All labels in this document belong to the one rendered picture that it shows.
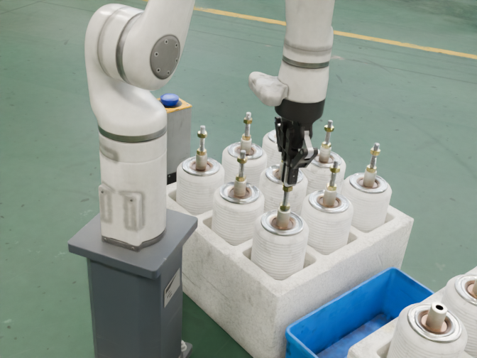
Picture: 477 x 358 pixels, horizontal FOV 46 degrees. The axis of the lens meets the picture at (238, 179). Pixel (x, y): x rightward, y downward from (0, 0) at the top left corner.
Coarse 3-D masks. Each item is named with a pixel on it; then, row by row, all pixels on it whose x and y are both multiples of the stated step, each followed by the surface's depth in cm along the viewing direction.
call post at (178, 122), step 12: (168, 120) 121; (180, 120) 123; (168, 132) 122; (180, 132) 125; (168, 144) 124; (180, 144) 126; (168, 156) 126; (180, 156) 128; (168, 168) 127; (168, 180) 129
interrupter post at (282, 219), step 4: (280, 212) 97; (284, 212) 96; (288, 212) 97; (280, 216) 97; (284, 216) 97; (288, 216) 97; (276, 220) 98; (280, 220) 97; (284, 220) 97; (288, 220) 98; (280, 224) 98; (284, 224) 98
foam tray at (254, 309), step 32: (384, 224) 113; (192, 256) 111; (224, 256) 102; (320, 256) 103; (352, 256) 105; (384, 256) 114; (192, 288) 115; (224, 288) 105; (256, 288) 97; (288, 288) 95; (320, 288) 102; (224, 320) 109; (256, 320) 100; (288, 320) 99; (256, 352) 103
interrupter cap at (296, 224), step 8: (264, 216) 100; (272, 216) 100; (296, 216) 101; (264, 224) 97; (272, 224) 98; (288, 224) 99; (296, 224) 98; (304, 224) 98; (272, 232) 96; (280, 232) 96; (288, 232) 96; (296, 232) 96
